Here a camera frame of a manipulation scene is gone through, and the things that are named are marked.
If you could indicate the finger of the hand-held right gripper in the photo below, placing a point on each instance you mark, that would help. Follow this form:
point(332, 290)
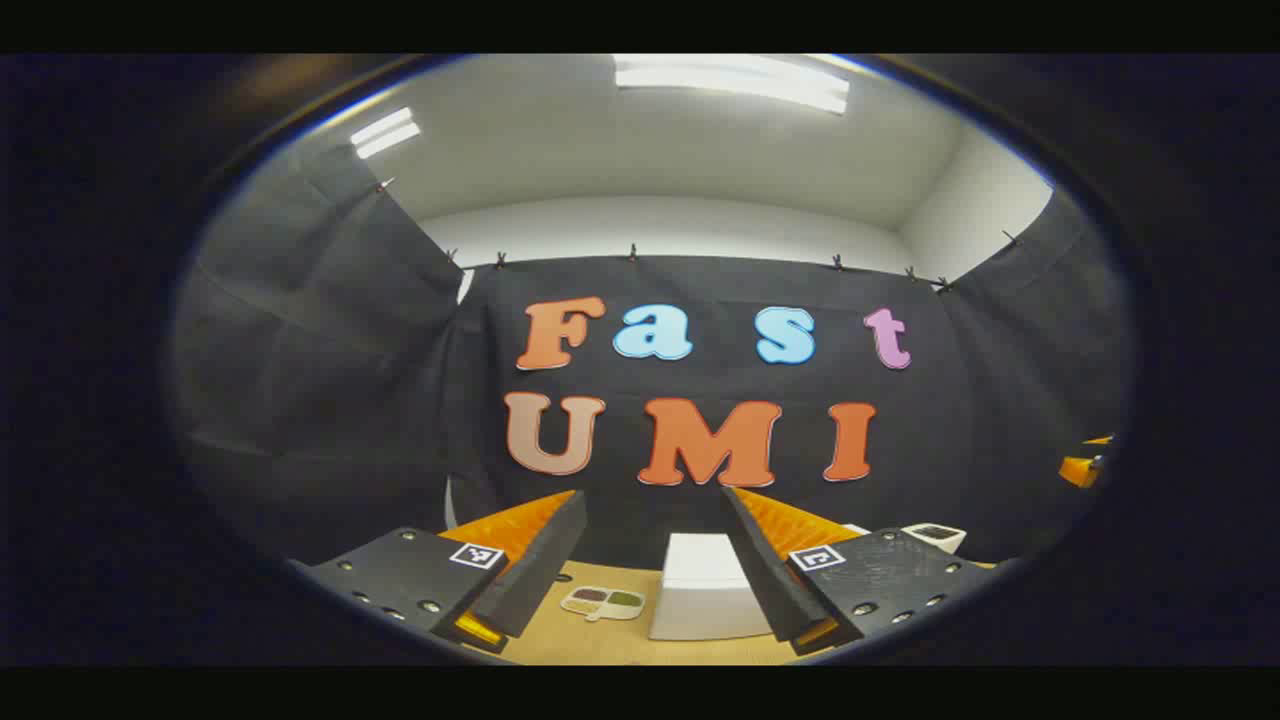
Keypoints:
point(1080, 468)

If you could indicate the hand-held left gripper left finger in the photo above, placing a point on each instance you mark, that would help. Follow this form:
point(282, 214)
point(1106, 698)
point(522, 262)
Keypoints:
point(545, 560)

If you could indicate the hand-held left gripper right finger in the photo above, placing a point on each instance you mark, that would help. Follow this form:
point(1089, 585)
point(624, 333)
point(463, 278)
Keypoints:
point(765, 570)

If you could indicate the white microwave oven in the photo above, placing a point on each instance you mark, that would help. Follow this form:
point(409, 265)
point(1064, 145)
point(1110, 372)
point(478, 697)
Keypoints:
point(700, 590)

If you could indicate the white dish with coloured compartments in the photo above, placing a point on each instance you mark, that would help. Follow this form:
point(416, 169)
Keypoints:
point(603, 602)

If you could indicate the white toaster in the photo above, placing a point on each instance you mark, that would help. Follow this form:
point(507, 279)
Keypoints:
point(950, 543)

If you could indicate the black backdrop cloth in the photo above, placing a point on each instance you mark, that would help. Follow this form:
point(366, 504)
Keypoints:
point(400, 400)

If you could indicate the ceiling light panel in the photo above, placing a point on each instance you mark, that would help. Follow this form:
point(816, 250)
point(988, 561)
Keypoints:
point(730, 82)
point(385, 132)

